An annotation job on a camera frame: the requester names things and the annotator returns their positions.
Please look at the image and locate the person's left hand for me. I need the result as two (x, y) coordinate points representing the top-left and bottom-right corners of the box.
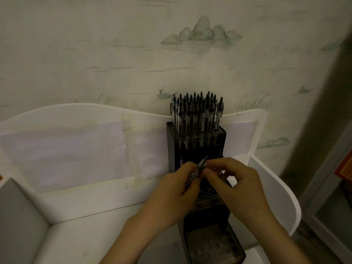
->
(129, 161), (202, 231)

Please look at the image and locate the person's right hand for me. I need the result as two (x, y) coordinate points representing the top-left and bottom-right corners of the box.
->
(199, 157), (275, 226)

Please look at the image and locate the black tiered pen holder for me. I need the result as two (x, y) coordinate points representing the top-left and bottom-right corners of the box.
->
(166, 121), (247, 264)

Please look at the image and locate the bunch of black pens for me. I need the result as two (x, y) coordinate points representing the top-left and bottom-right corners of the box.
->
(184, 155), (209, 191)

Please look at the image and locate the row of black pens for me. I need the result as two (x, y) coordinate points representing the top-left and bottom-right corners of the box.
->
(170, 91), (225, 135)

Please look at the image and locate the person's right forearm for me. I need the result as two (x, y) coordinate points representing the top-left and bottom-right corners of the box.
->
(250, 214), (311, 264)

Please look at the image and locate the person's left forearm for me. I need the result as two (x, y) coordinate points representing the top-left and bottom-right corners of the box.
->
(100, 218), (160, 264)

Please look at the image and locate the white curved-back shelf unit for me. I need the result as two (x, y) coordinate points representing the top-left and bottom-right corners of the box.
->
(0, 103), (302, 264)

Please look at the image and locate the dark glass cabinet door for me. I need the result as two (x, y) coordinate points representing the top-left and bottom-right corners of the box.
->
(315, 151), (352, 245)

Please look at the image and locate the red sign plate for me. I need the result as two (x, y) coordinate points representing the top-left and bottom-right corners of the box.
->
(333, 151), (352, 181)

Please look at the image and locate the grey door frame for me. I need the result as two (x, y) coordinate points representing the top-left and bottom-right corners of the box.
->
(298, 129), (352, 264)

